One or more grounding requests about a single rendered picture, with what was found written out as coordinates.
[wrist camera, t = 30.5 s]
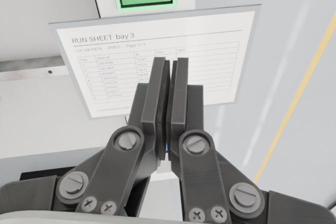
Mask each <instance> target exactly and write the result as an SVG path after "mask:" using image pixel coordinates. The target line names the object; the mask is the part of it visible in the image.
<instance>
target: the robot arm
mask: <svg viewBox="0 0 336 224"><path fill-rule="evenodd" d="M188 75H189V58H188V57H178V58H177V60H173V63H172V71H171V70H170V60H166V57H156V56H155V57H154V59H153V63H152V68H151V73H150V78H149V82H148V83H140V82H139V83H138V84H137V87H136V90H135V94H134V98H133V102H132V106H131V110H130V114H129V118H128V122H127V125H126V126H122V127H120V128H118V129H117V130H116V131H114V132H113V134H112V135H111V137H110V139H109V141H108V143H107V145H106V147H105V148H103V149H102V150H100V151H99V152H97V153H96V154H94V155H93V156H91V157H90V158H88V159H87V160H85V161H84V162H82V163H80V164H79V165H77V166H76V167H74V168H73V169H71V170H70V171H68V172H67V173H66V174H64V175H63V176H57V175H52V176H45V177H39V178H32V179H26V180H20V181H13V182H10V183H7V184H5V185H4V186H2V187H0V224H336V216H335V215H334V214H333V213H332V212H331V211H330V210H329V209H328V208H326V207H324V206H322V205H320V204H316V203H313V202H310V201H306V200H303V199H299V198H296V197H293V196H289V195H286V194H282V193H279V192H276V191H272V190H269V191H265V190H261V189H259V188H258V186H257V185H256V184H254V183H253V182H252V181H251V180H250V179H249V178H248V177H246V176H245V175H244V174H243V173H242V172H241V171H240V170H238V169H237V168H236V167H235V166H234V165H233V164H232V163H230V162H229V161H228V160H227V159H226V158H225V157H224V156H222V155H221V154H220V153H219V152H218V151H217V150H216V147H215V143H214V140H213V138H212V137H211V135H210V134H209V133H207V132H206V131H204V86H203V85H198V84H188ZM166 149H167V153H168V161H171V171H172V172H173V173H174V174H175V175H176V176H177V177H178V178H179V190H180V201H181V211H182V221H177V220H165V219H153V218H141V217H139V215H140V212H141V209H142V206H143V202H144V199H145V196H146V193H147V189H148V186H149V183H150V179H151V174H152V173H154V172H155V171H156V170H158V167H160V165H161V161H165V158H166Z"/></svg>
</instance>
